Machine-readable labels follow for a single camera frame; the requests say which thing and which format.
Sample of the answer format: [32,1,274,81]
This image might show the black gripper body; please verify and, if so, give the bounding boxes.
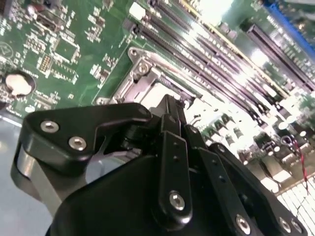
[46,154,229,236]

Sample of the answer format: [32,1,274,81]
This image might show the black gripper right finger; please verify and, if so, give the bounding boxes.
[177,101,308,236]

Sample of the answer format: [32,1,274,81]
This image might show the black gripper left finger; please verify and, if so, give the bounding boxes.
[11,94,194,223]

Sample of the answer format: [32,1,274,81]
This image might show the metal socket cover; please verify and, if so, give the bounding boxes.
[112,65,197,109]

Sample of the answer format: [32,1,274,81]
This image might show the silver CPU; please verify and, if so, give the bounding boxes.
[140,82,173,110]

